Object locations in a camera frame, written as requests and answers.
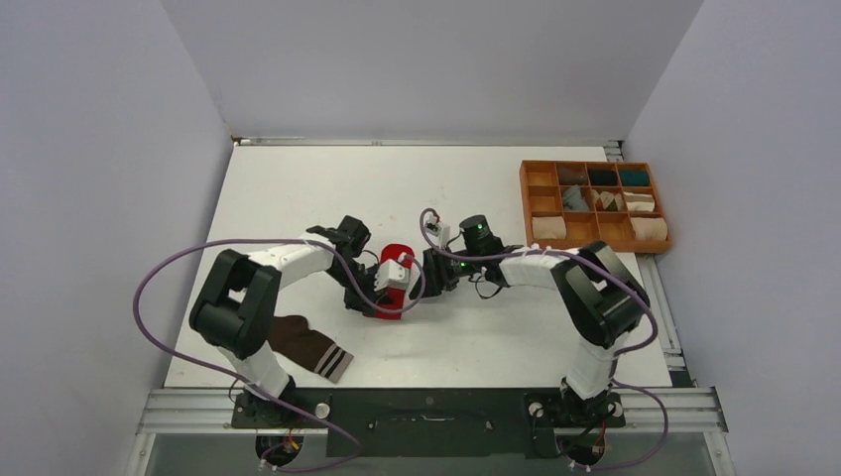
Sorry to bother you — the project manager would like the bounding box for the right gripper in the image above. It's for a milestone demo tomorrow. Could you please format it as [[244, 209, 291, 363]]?
[[411, 245, 481, 300]]

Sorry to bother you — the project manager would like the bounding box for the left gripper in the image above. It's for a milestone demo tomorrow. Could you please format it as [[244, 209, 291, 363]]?
[[325, 260, 387, 316]]

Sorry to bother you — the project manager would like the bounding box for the red patterned sock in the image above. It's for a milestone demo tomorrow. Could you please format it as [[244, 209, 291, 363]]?
[[374, 243, 415, 320]]

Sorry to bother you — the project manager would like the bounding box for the brown striped sock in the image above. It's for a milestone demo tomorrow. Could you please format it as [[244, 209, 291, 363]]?
[[267, 315, 354, 384]]

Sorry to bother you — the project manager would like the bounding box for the grey sock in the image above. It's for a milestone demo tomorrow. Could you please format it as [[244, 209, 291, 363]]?
[[561, 184, 590, 212]]

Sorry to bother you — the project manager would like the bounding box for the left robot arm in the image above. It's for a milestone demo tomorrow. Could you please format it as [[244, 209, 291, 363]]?
[[189, 215, 391, 426]]

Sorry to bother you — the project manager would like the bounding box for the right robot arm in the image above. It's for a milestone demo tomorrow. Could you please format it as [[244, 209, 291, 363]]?
[[410, 208, 651, 424]]

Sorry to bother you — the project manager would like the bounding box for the wooden compartment tray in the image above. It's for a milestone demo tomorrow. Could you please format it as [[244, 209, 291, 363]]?
[[520, 161, 672, 254]]

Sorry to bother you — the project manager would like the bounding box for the brown rolled sock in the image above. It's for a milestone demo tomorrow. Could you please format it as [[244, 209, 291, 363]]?
[[557, 166, 589, 186]]

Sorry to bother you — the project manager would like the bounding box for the argyle rolled sock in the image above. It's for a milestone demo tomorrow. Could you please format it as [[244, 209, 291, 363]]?
[[590, 189, 626, 212]]

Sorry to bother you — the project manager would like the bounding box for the black rolled sock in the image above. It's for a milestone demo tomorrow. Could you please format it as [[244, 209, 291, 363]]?
[[588, 169, 619, 186]]

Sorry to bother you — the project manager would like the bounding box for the cream striped rolled sock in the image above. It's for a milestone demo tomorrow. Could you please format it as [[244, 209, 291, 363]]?
[[623, 192, 657, 213]]

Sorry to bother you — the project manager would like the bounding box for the beige rolled sock right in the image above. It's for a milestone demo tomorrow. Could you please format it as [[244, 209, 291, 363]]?
[[630, 217, 668, 242]]

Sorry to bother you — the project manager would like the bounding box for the teal rolled sock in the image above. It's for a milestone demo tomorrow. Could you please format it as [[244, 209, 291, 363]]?
[[619, 170, 651, 187]]

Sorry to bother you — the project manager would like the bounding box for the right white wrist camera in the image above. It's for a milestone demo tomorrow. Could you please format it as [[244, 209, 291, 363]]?
[[423, 220, 451, 249]]

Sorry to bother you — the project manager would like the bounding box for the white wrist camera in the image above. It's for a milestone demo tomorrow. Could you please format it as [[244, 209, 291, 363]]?
[[374, 259, 411, 292], [423, 220, 451, 249]]

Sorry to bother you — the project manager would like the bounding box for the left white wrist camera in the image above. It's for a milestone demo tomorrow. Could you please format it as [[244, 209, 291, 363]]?
[[374, 259, 411, 292]]

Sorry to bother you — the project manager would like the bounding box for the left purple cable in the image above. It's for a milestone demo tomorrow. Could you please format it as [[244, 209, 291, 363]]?
[[132, 237, 428, 474]]

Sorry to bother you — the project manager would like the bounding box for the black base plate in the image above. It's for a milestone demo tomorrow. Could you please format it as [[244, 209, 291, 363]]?
[[230, 388, 626, 459]]

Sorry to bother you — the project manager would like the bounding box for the aluminium frame rail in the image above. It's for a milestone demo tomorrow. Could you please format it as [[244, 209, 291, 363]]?
[[137, 388, 727, 434]]

